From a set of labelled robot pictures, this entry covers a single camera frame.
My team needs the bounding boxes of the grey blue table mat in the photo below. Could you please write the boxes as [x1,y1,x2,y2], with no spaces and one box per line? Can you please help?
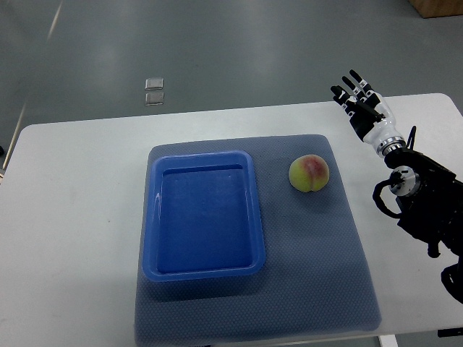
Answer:
[135,134,381,346]

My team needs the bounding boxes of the yellow red peach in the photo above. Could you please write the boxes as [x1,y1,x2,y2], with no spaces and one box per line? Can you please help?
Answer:
[289,154,330,192]

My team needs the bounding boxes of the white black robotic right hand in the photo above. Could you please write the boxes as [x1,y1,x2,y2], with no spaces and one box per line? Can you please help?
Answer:
[331,69,406,158]

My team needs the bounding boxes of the lower metal floor plate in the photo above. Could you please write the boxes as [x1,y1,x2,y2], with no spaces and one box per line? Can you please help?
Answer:
[145,91,164,106]

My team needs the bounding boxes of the brown cardboard box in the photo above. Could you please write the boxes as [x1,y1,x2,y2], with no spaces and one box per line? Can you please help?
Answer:
[409,0,462,19]

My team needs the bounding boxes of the blue plastic tray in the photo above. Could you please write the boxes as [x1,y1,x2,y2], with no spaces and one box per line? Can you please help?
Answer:
[141,150,266,283]

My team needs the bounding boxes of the metal floor plate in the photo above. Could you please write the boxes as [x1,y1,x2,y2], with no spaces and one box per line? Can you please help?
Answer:
[145,91,164,106]
[145,77,163,90]

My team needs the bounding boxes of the upper metal floor plate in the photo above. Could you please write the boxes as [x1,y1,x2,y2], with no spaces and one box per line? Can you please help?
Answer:
[145,77,163,90]

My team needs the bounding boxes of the black cable loop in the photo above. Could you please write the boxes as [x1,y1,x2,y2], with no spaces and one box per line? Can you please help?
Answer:
[373,179,404,218]

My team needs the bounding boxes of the white table leg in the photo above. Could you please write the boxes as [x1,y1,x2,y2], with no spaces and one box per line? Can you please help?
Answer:
[378,335,399,347]

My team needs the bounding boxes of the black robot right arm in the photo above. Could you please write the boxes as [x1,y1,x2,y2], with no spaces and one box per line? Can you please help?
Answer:
[373,127,462,302]

